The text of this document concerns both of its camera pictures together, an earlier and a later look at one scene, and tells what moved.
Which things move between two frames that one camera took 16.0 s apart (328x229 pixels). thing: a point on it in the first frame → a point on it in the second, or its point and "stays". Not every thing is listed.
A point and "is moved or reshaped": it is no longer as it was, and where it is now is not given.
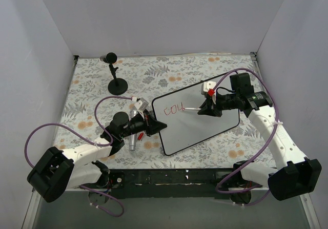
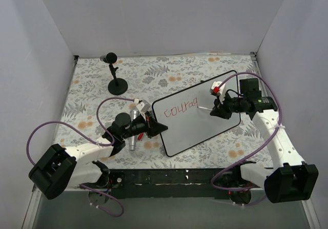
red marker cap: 140,136 stays
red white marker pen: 192,108 is moved or reshaped
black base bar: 168,184 stays
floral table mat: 103,104 stays
